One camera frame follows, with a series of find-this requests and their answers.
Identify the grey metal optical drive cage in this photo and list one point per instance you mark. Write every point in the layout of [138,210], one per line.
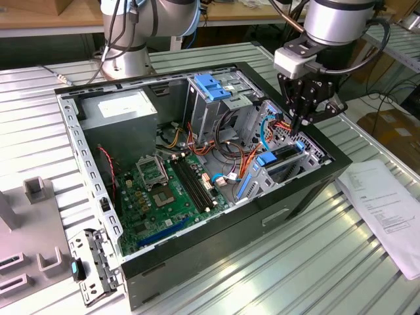
[203,118]

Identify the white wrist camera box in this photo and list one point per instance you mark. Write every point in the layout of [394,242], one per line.
[290,64]

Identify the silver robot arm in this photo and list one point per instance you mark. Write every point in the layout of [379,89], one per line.
[338,23]

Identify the black open PC case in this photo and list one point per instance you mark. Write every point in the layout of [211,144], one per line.
[213,243]

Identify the metal slat rack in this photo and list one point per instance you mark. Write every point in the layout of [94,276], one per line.
[403,49]

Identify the CPU socket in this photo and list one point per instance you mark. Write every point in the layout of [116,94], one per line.
[162,197]

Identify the grey power supply unit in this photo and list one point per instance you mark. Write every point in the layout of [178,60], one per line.
[121,138]

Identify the green motherboard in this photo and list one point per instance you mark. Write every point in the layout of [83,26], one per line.
[144,226]

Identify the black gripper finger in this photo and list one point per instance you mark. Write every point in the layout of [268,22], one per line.
[328,111]
[293,95]

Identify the grey metal disk bay cage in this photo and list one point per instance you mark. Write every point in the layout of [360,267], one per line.
[311,157]

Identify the black RAM slot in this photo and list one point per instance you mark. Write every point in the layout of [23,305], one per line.
[192,183]
[202,183]
[187,183]
[197,183]

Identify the white printed paper sheets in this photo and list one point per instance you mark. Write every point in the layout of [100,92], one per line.
[384,210]

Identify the blue expansion slot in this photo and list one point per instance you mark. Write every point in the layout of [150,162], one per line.
[160,233]

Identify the blue plastic drive latch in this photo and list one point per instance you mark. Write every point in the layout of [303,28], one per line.
[211,87]

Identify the brown cardboard box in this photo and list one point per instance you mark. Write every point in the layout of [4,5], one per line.
[397,131]

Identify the silver card bracket latch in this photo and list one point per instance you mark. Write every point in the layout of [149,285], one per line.
[98,262]

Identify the wooden desk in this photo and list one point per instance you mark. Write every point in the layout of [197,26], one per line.
[249,13]

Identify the grey parts rack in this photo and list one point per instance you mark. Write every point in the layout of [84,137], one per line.
[33,229]

